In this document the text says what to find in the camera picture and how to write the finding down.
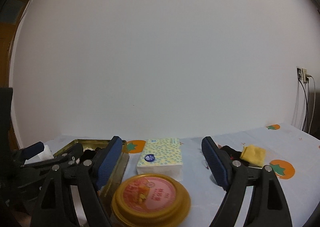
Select yellow patterned tissue pack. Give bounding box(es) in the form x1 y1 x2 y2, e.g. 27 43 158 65
136 138 183 181

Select white waffle textured cloth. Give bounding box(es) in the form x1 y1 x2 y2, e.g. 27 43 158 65
24 145 54 165

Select gold rectangular tin tray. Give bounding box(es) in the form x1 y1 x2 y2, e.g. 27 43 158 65
54 136 129 208

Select black knitted cloth white dots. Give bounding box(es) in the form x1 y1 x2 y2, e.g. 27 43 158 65
80 147 108 163

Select round yellow tin pink lid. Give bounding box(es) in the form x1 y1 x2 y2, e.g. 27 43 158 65
111 173 191 226

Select black power cable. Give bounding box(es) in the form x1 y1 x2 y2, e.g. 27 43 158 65
298 78 309 131

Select yellow cloth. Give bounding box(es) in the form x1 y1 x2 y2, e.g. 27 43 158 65
240 145 266 167

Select black wristband red logo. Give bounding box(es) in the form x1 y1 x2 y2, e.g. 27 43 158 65
220 145 249 167

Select brown wooden door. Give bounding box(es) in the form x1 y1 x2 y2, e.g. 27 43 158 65
0 0 30 143

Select wall power socket with plugs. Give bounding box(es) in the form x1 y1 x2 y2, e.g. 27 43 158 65
297 67 311 84

